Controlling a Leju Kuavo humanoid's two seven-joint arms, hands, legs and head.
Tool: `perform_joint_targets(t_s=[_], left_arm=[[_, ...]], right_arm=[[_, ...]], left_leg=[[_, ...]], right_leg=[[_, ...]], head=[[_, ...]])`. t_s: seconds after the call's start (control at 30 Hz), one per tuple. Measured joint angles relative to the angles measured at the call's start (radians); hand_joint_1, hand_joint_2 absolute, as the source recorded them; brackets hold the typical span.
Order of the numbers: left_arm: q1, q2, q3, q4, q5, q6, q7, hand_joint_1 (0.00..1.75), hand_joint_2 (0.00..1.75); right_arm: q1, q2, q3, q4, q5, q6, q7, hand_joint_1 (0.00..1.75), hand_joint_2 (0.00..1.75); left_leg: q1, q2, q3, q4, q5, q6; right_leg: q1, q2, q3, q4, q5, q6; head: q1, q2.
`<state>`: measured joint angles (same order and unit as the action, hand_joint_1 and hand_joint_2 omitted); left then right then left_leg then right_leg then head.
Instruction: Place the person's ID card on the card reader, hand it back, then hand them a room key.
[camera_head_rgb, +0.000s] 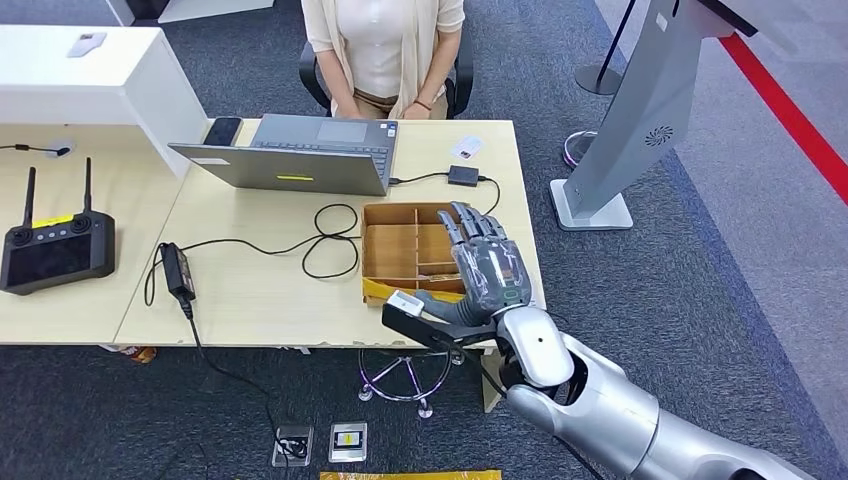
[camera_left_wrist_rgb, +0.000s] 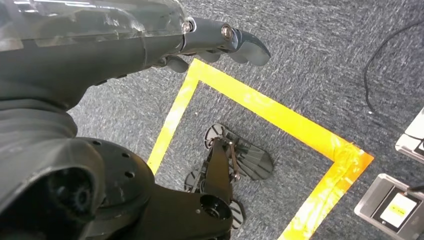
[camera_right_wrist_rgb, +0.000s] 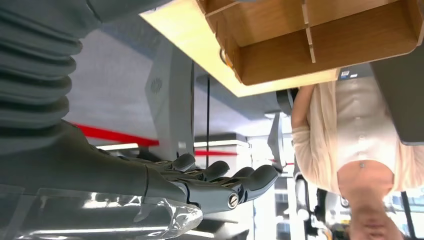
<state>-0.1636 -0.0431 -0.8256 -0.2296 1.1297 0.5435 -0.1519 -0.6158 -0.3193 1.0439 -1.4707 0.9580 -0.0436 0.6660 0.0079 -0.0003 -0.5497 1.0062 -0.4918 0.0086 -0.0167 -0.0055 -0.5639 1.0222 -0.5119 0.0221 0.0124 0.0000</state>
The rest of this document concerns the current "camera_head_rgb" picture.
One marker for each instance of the person's right forearm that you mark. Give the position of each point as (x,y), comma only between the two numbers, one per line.
(334,83)

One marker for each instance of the orange snack wrapper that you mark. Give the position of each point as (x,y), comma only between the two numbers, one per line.
(142,353)

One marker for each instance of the black stanchion post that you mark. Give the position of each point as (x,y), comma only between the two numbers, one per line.
(598,81)

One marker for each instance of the red barrier belt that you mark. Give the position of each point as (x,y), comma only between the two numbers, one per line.
(782,109)

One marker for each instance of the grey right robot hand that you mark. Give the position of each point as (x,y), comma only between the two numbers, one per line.
(493,272)

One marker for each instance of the person's left hand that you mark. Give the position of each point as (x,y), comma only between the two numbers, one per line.
(417,112)

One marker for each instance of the black smartphone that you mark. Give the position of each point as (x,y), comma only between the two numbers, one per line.
(222,130)

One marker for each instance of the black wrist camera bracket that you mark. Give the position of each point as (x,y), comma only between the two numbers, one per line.
(430,334)

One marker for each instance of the white cabinet base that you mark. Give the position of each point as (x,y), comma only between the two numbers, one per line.
(212,10)

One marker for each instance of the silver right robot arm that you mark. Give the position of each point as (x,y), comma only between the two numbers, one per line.
(596,411)

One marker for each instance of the cardboard divider box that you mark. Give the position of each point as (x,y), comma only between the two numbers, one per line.
(391,252)

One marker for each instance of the open floor socket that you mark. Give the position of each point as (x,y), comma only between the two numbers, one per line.
(293,445)

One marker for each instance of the white counter block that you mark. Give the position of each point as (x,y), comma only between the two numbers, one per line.
(79,86)

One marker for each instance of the small white handheld device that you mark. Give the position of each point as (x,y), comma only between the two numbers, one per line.
(86,44)

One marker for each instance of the small black adapter box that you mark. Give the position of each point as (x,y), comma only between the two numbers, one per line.
(463,175)

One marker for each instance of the white ID card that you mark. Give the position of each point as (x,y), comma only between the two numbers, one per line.
(468,148)

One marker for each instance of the black laptop power brick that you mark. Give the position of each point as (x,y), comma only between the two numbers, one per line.
(177,270)

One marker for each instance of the grey desk grommet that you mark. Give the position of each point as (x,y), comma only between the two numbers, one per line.
(61,144)

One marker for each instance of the grey kiosk stand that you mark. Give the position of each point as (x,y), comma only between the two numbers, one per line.
(652,99)

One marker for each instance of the person's left forearm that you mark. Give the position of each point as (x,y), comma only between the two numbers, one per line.
(440,73)

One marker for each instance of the chrome stool base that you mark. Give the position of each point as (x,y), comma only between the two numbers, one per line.
(404,381)

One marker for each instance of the black antenna remote controller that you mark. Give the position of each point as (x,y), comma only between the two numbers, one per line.
(56,257)

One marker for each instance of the closed floor socket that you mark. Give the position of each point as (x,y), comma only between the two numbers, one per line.
(348,442)

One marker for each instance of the grey laptop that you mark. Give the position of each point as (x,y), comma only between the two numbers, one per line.
(295,169)

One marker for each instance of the black office chair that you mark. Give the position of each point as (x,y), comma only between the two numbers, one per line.
(311,73)

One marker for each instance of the person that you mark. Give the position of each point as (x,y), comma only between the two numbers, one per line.
(378,53)

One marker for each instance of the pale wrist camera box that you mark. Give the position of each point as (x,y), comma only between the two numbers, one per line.
(405,303)

